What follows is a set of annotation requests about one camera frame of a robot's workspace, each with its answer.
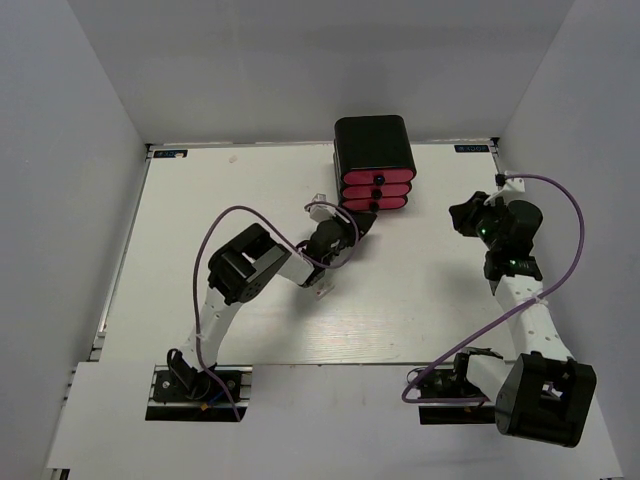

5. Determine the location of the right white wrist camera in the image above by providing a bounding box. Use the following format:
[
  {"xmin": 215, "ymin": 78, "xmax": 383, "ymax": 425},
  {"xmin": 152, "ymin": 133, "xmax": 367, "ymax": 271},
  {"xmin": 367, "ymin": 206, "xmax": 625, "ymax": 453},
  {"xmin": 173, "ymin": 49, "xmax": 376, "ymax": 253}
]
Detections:
[{"xmin": 494, "ymin": 172, "xmax": 526, "ymax": 204}]

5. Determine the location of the small white eraser box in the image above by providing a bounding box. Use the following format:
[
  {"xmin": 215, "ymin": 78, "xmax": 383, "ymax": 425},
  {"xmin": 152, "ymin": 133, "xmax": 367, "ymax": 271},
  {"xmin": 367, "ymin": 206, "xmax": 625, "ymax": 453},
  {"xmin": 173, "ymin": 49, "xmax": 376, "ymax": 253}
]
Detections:
[{"xmin": 315, "ymin": 281, "xmax": 335, "ymax": 300}]

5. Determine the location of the left dark table label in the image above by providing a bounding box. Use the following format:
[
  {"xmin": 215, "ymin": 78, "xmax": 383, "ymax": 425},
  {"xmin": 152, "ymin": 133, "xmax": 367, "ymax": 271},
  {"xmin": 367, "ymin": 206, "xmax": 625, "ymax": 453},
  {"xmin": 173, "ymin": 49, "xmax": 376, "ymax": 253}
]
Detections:
[{"xmin": 153, "ymin": 149, "xmax": 188, "ymax": 159}]

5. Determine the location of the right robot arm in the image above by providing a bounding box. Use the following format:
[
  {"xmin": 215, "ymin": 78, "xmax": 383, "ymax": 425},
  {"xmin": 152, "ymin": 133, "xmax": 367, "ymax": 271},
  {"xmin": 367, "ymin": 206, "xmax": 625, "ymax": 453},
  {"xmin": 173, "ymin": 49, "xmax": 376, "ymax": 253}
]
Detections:
[{"xmin": 449, "ymin": 192, "xmax": 597, "ymax": 448}]

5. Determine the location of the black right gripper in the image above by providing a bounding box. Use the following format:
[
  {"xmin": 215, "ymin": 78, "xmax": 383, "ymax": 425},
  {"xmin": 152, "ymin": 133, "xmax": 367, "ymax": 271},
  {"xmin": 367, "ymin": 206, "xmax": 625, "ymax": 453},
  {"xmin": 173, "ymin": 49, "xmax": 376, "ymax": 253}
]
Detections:
[{"xmin": 450, "ymin": 191, "xmax": 509, "ymax": 251}]

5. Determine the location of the black drawer cabinet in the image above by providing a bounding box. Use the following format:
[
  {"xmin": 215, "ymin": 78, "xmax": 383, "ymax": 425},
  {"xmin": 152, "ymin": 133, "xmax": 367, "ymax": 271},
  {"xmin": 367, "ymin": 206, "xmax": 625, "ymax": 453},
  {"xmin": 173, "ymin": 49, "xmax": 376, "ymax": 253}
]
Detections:
[{"xmin": 333, "ymin": 115, "xmax": 417, "ymax": 204}]

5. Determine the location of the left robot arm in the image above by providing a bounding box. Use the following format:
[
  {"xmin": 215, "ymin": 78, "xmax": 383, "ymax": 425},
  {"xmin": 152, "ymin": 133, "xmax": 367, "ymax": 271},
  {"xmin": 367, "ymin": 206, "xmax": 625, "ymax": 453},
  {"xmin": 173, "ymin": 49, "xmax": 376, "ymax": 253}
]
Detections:
[{"xmin": 167, "ymin": 200, "xmax": 377, "ymax": 400}]

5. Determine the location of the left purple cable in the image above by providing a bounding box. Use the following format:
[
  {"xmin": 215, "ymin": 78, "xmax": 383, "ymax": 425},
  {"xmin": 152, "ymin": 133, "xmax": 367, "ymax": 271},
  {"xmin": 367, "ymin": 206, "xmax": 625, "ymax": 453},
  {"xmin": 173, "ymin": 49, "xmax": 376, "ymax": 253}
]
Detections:
[{"xmin": 192, "ymin": 202, "xmax": 361, "ymax": 421}]

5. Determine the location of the right dark table label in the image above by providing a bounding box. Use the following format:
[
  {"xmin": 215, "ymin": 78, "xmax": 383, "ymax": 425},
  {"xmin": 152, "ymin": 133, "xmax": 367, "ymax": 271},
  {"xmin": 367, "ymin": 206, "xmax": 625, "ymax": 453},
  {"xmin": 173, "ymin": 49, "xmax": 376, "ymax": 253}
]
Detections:
[{"xmin": 454, "ymin": 144, "xmax": 490, "ymax": 153}]

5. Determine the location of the pink top drawer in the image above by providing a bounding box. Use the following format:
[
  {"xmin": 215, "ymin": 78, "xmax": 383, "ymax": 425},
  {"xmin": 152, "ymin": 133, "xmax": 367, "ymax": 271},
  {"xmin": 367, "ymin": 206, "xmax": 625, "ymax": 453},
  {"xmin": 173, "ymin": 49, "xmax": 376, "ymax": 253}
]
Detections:
[{"xmin": 342, "ymin": 168, "xmax": 416, "ymax": 186}]

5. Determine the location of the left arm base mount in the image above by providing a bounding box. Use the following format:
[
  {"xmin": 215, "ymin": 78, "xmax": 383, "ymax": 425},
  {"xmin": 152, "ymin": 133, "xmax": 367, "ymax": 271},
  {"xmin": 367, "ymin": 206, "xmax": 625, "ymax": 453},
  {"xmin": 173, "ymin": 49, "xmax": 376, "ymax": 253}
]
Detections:
[{"xmin": 145, "ymin": 365, "xmax": 252, "ymax": 423}]

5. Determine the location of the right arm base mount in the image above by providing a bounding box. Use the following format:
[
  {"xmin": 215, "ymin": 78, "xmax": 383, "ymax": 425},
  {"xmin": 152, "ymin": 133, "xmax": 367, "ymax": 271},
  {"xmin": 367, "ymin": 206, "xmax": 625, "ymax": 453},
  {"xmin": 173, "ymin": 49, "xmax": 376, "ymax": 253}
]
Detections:
[{"xmin": 415, "ymin": 347, "xmax": 503, "ymax": 425}]

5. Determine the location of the dark table label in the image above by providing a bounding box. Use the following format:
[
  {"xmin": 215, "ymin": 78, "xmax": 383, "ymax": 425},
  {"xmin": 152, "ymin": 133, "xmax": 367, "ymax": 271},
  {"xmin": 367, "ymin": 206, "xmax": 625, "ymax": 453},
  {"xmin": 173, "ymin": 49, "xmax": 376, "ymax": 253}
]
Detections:
[
  {"xmin": 454, "ymin": 144, "xmax": 490, "ymax": 153},
  {"xmin": 153, "ymin": 149, "xmax": 188, "ymax": 159}
]

